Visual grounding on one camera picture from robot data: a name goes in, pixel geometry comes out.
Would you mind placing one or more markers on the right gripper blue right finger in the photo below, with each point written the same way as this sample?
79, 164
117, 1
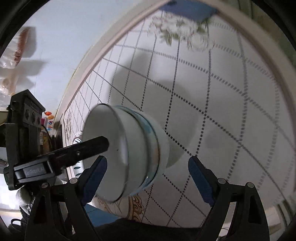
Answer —
202, 178

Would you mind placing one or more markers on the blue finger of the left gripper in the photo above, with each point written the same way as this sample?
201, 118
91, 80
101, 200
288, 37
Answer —
69, 156

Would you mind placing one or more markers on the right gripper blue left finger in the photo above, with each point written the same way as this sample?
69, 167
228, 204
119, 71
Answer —
92, 177

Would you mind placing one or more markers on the plain white bowl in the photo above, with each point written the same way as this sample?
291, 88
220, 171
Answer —
124, 173

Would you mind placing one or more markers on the clear plastic bag with eggs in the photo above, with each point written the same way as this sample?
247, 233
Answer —
14, 67

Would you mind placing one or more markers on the clear bag red beans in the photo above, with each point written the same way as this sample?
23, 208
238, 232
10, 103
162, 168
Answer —
25, 44

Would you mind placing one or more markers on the pink diamond pattern table mat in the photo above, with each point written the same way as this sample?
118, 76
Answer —
214, 96

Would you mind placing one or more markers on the blue smartphone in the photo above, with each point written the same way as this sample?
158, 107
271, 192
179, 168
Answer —
193, 10

